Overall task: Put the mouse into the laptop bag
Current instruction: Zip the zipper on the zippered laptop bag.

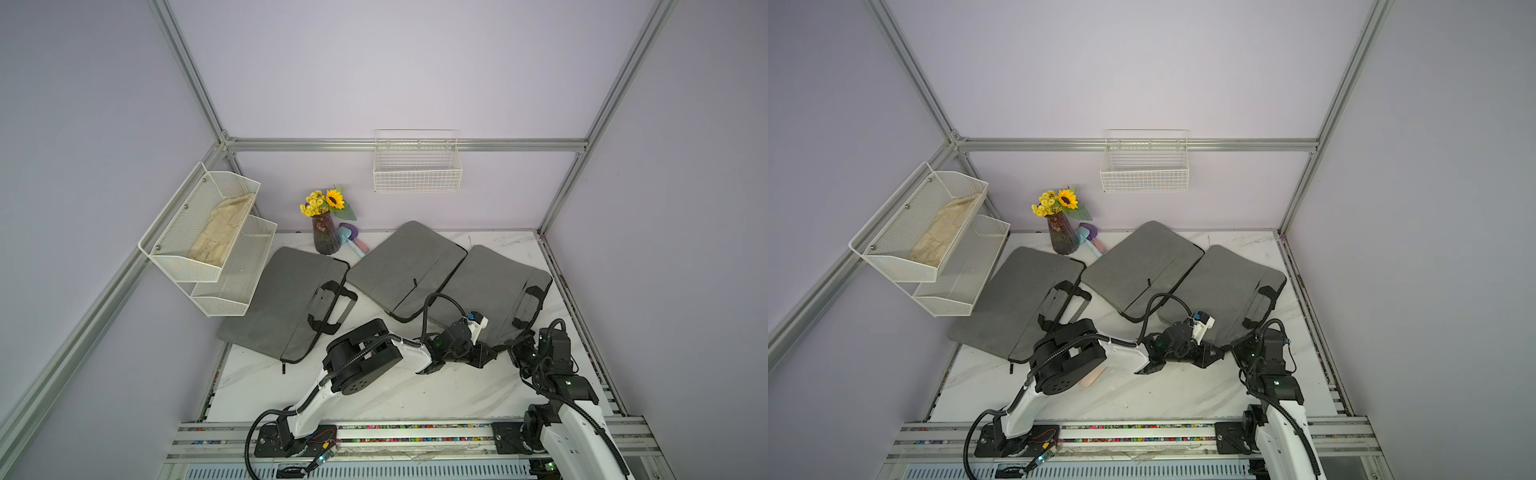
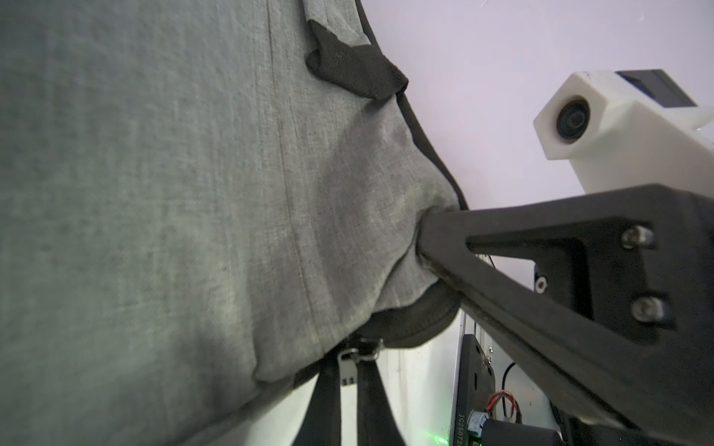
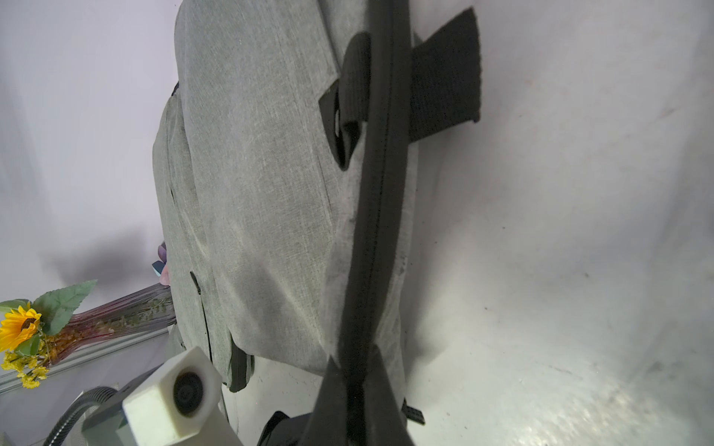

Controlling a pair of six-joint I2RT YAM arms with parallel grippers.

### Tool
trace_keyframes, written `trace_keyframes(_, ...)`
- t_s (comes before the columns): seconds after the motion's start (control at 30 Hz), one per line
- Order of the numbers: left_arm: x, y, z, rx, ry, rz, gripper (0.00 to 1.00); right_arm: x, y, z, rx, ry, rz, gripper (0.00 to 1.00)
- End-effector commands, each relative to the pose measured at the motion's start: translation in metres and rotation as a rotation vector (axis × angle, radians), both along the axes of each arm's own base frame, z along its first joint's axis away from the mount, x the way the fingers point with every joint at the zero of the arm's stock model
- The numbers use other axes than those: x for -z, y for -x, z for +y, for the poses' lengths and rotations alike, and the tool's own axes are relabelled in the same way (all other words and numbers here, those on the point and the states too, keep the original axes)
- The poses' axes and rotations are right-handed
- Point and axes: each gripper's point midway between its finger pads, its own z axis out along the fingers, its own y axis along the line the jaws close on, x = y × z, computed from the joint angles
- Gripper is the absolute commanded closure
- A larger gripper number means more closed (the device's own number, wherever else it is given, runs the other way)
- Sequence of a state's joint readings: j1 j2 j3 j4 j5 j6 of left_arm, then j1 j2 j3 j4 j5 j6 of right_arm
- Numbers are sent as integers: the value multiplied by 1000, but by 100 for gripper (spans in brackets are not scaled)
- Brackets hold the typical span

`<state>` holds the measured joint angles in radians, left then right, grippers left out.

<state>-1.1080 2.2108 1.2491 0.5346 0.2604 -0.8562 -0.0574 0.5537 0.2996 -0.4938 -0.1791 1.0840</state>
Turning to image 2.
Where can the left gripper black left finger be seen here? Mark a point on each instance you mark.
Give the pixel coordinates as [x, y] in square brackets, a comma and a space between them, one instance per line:
[321, 425]

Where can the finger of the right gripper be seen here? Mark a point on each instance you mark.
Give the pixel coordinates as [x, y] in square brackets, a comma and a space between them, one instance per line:
[604, 300]

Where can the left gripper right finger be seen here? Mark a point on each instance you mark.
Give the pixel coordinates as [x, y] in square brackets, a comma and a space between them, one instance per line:
[376, 425]

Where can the grey laptop bag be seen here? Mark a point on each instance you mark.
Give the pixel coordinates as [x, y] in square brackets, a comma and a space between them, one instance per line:
[199, 201]

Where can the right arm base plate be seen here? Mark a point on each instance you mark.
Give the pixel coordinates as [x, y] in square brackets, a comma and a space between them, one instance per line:
[472, 423]

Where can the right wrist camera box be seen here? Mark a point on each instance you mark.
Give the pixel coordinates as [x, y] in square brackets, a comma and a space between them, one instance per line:
[621, 129]

